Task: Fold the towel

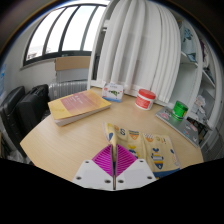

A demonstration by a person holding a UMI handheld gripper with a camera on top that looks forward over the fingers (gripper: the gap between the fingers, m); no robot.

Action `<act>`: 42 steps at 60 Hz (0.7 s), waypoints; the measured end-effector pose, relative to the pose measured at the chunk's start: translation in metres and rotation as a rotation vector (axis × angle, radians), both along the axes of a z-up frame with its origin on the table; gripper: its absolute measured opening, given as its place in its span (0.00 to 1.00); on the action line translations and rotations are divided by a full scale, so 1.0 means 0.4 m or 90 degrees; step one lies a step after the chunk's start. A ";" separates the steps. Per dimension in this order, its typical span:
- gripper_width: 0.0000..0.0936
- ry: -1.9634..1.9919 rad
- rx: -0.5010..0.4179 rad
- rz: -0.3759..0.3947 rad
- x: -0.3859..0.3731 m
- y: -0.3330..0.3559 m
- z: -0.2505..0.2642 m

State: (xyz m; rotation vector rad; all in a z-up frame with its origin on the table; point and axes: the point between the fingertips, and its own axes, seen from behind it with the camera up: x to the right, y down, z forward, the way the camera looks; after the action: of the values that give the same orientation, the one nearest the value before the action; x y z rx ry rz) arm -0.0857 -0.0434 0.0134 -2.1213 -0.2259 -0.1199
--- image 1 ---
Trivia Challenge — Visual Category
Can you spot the grey laptop with stickers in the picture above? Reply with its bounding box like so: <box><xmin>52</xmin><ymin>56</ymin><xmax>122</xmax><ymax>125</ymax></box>
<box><xmin>155</xmin><ymin>106</ymin><xmax>201</xmax><ymax>148</ymax></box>

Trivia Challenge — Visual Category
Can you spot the green round tin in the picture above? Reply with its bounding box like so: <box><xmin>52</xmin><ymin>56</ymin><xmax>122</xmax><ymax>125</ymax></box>
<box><xmin>171</xmin><ymin>100</ymin><xmax>189</xmax><ymax>122</ymax></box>

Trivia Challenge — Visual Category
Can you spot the brown cardboard box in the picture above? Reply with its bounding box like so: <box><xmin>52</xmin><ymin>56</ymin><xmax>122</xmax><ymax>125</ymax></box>
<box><xmin>54</xmin><ymin>55</ymin><xmax>92</xmax><ymax>83</ymax></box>

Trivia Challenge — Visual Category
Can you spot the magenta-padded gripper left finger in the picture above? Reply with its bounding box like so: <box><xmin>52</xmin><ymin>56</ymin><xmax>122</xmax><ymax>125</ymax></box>
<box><xmin>72</xmin><ymin>143</ymin><xmax>115</xmax><ymax>191</ymax></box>

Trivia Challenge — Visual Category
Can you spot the yellow and pink book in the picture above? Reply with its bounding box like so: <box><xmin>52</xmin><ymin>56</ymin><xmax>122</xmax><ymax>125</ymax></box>
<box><xmin>47</xmin><ymin>89</ymin><xmax>113</xmax><ymax>127</ymax></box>

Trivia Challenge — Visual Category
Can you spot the black padded chair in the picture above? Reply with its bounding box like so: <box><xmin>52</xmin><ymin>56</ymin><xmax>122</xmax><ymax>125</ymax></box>
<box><xmin>0</xmin><ymin>85</ymin><xmax>27</xmax><ymax>158</ymax></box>
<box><xmin>15</xmin><ymin>84</ymin><xmax>50</xmax><ymax>136</ymax></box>

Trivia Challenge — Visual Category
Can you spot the small white cardboard box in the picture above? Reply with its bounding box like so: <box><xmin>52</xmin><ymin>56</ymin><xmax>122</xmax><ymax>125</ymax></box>
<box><xmin>101</xmin><ymin>82</ymin><xmax>125</xmax><ymax>103</ymax></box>

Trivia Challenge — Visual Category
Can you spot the white curtain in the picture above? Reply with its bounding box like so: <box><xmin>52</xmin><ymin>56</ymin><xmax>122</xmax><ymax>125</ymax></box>
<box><xmin>96</xmin><ymin>0</ymin><xmax>183</xmax><ymax>104</ymax></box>

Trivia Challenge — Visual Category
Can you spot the blue water bottle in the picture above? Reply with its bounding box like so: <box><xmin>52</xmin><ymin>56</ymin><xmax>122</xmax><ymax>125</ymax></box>
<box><xmin>0</xmin><ymin>64</ymin><xmax>7</xmax><ymax>98</ymax></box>

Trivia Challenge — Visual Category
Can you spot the white radiator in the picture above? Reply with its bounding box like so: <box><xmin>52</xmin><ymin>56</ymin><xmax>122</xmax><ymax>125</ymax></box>
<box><xmin>48</xmin><ymin>79</ymin><xmax>89</xmax><ymax>101</ymax></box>

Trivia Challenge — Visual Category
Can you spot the white jar with red lid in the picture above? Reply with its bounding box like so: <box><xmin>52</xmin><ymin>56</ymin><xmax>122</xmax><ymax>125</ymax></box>
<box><xmin>134</xmin><ymin>88</ymin><xmax>157</xmax><ymax>111</ymax></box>

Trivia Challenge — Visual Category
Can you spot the yellow fish-print towel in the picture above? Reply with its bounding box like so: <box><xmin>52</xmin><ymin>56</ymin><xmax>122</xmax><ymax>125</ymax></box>
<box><xmin>102</xmin><ymin>121</ymin><xmax>183</xmax><ymax>191</ymax></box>

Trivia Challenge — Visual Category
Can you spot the white shelf unit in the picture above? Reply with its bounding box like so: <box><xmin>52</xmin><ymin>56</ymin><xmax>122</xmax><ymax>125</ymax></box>
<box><xmin>176</xmin><ymin>16</ymin><xmax>224</xmax><ymax>141</ymax></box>

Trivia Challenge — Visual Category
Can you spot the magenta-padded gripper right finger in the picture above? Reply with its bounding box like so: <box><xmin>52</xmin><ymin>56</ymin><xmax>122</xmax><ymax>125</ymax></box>
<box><xmin>115</xmin><ymin>143</ymin><xmax>158</xmax><ymax>191</ymax></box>

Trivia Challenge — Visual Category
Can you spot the black-framed window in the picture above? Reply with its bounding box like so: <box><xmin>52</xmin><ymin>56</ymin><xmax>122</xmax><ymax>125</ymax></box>
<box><xmin>22</xmin><ymin>3</ymin><xmax>108</xmax><ymax>67</ymax></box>

